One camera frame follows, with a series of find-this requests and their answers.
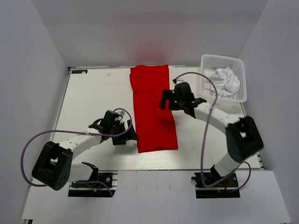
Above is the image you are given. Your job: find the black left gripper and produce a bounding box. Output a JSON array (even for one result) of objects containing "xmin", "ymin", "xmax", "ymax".
[{"xmin": 110, "ymin": 119, "xmax": 139, "ymax": 145}]

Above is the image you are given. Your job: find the red t-shirt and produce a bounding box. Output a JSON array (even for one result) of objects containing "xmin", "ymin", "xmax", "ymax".
[{"xmin": 129, "ymin": 65, "xmax": 178, "ymax": 153}]

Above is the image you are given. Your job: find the white t-shirt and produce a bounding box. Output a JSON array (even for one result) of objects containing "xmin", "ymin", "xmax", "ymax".
[{"xmin": 207, "ymin": 67, "xmax": 240, "ymax": 99}]

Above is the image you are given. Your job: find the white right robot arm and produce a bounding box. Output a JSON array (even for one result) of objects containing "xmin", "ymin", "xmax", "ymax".
[{"xmin": 159, "ymin": 82, "xmax": 264, "ymax": 186}]

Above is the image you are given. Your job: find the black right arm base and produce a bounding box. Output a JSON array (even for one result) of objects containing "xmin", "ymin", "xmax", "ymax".
[{"xmin": 191, "ymin": 170, "xmax": 241, "ymax": 199}]

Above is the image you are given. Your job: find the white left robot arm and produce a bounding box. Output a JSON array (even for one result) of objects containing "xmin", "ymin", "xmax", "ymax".
[{"xmin": 31, "ymin": 108, "xmax": 139, "ymax": 191}]

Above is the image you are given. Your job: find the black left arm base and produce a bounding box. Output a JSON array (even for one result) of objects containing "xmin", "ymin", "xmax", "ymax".
[{"xmin": 68, "ymin": 162, "xmax": 118, "ymax": 198}]

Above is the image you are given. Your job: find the white plastic basket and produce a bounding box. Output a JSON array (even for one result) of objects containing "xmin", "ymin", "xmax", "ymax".
[{"xmin": 199, "ymin": 54, "xmax": 247, "ymax": 103}]

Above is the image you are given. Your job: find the blue table label sticker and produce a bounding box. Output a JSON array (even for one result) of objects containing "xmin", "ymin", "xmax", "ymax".
[{"xmin": 71, "ymin": 70, "xmax": 88, "ymax": 74}]

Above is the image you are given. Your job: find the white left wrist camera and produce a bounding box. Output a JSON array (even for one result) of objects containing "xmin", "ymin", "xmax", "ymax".
[{"xmin": 117, "ymin": 110, "xmax": 125, "ymax": 118}]

